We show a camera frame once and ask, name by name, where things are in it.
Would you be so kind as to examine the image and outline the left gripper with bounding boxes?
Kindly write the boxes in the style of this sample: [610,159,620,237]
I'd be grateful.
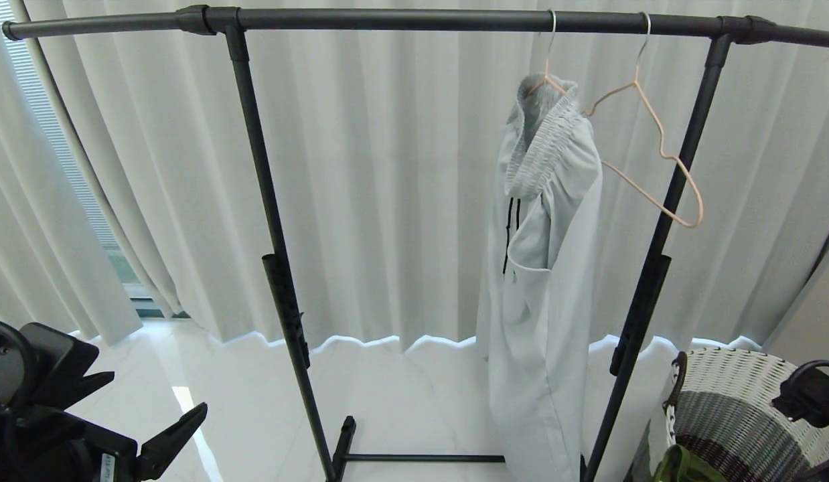
[0,372,208,482]

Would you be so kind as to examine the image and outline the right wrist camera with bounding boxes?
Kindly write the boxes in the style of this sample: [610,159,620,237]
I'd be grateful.
[773,372,829,429]

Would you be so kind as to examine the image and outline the black clothes rack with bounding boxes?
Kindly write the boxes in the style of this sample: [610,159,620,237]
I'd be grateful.
[1,5,829,482]

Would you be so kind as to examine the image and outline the green short-sleeved shirt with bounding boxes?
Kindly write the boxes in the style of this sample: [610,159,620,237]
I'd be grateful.
[652,444,731,482]

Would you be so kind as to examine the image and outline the pale grey shorts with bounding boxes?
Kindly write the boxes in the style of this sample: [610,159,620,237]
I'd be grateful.
[475,74,604,482]

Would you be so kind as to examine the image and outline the pink clothes hanger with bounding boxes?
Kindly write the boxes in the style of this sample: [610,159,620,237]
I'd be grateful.
[525,10,569,98]
[582,12,704,229]

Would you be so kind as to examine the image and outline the window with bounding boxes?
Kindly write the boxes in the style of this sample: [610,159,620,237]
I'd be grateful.
[0,0,191,320]

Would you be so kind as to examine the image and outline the white laundry basket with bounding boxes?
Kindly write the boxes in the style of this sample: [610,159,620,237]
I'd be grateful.
[649,348,829,482]

